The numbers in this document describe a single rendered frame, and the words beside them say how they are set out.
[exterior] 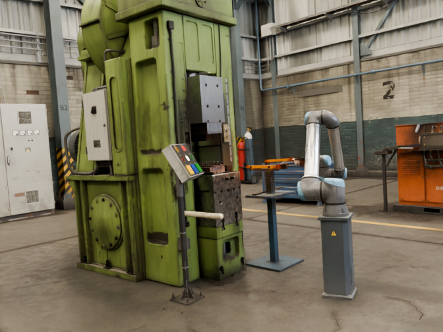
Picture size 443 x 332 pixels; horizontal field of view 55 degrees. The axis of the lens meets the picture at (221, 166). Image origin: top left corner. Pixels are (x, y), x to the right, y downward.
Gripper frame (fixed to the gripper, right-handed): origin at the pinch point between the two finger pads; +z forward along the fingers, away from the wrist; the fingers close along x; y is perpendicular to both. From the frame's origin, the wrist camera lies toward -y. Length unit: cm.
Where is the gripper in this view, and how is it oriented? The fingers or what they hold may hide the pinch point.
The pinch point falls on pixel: (293, 158)
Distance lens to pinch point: 399.5
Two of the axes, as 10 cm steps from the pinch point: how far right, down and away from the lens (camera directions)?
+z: -7.2, 0.1, 7.0
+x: 7.0, -0.8, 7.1
